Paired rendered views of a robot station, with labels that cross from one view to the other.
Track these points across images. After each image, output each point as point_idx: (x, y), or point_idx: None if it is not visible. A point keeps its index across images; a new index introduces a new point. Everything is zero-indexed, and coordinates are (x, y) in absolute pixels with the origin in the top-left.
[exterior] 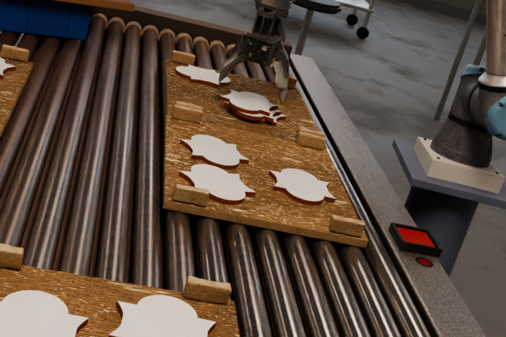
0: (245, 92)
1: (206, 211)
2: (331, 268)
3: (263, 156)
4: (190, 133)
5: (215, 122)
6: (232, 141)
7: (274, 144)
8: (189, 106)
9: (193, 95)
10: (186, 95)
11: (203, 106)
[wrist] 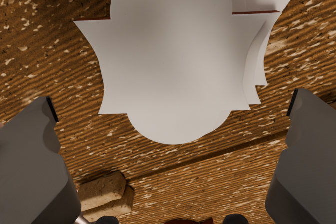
0: None
1: None
2: None
3: (254, 212)
4: (145, 220)
5: (150, 169)
6: (200, 203)
7: (267, 167)
8: (100, 205)
9: (20, 68)
10: (15, 87)
11: (86, 117)
